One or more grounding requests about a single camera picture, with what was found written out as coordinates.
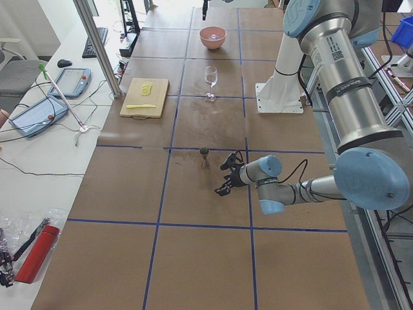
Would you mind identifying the black computer mouse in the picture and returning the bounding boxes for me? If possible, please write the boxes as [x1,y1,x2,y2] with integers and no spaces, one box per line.
[57,59,72,68]

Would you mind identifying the blue teach pendant far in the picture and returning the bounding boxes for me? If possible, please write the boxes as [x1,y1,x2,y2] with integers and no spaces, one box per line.
[54,67,92,98]

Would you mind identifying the bamboo cutting board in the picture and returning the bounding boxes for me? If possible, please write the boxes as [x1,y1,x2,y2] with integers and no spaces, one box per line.
[119,78,169,119]

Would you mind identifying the yellow plastic knife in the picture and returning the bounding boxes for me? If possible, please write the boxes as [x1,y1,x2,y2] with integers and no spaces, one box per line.
[126,104,157,109]

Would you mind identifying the black keyboard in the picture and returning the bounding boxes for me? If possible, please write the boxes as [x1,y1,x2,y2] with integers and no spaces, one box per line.
[81,26,109,59]

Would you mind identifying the aluminium frame post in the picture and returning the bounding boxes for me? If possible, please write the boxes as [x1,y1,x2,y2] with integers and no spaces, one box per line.
[73,0,121,98]

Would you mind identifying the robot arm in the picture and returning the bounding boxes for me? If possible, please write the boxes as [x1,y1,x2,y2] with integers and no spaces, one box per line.
[216,1,412,214]

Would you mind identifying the blue teach pendant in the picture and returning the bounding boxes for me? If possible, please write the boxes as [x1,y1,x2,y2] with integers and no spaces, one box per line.
[8,96,68,138]
[54,67,92,98]

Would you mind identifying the blue teach pendant near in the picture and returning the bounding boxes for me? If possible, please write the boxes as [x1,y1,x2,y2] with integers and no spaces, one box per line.
[8,96,68,138]

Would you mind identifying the red cylinder bottle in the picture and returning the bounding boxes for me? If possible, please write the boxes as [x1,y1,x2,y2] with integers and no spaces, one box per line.
[15,225,60,284]

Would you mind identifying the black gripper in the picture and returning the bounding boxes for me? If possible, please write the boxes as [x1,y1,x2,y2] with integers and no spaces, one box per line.
[214,150,246,196]

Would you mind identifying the pink bowl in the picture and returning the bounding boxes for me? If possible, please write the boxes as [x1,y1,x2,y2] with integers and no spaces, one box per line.
[199,26,227,50]

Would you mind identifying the clear wine glass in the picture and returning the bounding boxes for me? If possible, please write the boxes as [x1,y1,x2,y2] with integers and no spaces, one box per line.
[204,66,217,101]

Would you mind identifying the steel jigger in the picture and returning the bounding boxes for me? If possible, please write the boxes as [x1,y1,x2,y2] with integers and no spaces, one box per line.
[199,147,210,168]

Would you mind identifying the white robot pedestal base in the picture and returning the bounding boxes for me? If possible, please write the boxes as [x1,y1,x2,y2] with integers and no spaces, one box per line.
[256,34,303,114]

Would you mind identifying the pile of ice cubes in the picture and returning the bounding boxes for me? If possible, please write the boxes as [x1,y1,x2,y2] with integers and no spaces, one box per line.
[208,34,221,41]

